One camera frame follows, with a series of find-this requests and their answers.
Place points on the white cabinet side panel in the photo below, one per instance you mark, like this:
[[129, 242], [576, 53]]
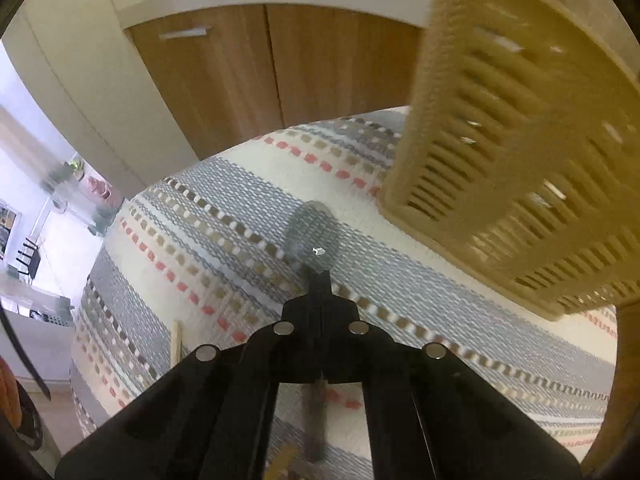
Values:
[[85, 90]]

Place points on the metal spoon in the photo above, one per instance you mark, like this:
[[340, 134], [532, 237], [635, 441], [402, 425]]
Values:
[[310, 235]]

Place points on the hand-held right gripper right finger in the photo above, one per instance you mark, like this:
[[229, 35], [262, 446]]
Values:
[[336, 322]]

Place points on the black chair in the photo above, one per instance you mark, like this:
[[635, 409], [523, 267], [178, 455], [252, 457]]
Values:
[[28, 260]]

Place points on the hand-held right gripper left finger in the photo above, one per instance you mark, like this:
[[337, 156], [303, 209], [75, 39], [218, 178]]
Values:
[[302, 322]]

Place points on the orange cloth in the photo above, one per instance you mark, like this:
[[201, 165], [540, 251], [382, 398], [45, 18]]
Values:
[[7, 390]]

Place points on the beige plastic utensil basket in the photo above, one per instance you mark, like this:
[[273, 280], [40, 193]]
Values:
[[500, 135]]

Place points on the wooden chopstick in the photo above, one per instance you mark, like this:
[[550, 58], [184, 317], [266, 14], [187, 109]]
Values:
[[280, 462], [175, 345]]

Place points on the striped woven table mat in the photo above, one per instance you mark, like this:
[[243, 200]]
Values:
[[225, 240]]

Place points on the glass table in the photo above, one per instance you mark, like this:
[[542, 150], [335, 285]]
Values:
[[75, 195]]

